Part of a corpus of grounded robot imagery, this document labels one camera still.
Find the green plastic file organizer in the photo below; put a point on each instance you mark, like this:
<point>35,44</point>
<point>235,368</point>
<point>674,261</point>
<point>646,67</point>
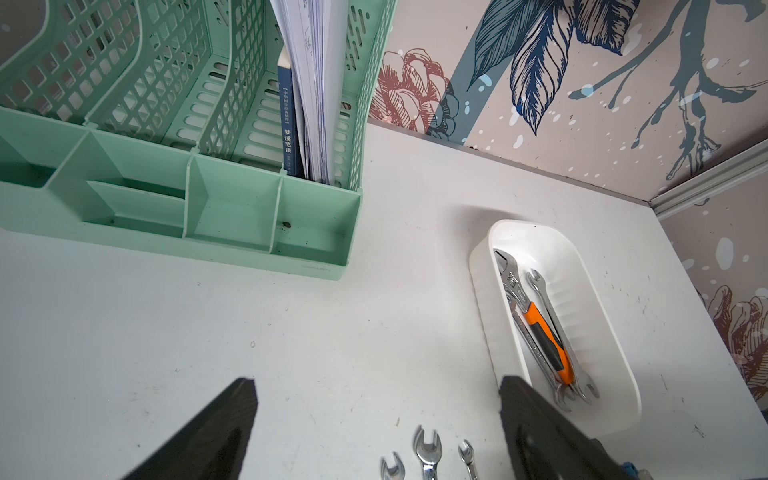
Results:
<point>156,126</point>

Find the dark blue book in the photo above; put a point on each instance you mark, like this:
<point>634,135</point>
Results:
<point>292,156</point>

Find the small silver wrench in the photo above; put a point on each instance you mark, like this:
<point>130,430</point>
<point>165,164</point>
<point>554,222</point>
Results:
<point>394,472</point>

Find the orange handled adjustable wrench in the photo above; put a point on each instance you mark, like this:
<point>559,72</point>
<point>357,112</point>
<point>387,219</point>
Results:
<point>544,334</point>

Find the white paper stack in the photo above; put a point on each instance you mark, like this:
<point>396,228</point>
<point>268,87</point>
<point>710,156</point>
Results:
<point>314,33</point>

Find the long silver wrench in box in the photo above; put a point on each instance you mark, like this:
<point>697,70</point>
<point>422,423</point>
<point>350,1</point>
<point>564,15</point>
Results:
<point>558,390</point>

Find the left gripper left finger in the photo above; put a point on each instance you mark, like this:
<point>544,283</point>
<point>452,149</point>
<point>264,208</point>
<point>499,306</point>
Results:
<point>213,444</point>

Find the white plastic storage box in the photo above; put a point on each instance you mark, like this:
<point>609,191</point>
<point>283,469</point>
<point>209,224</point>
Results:
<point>581,313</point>

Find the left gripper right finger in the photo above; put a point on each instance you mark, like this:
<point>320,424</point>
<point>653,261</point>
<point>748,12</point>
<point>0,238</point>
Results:
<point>543,444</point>

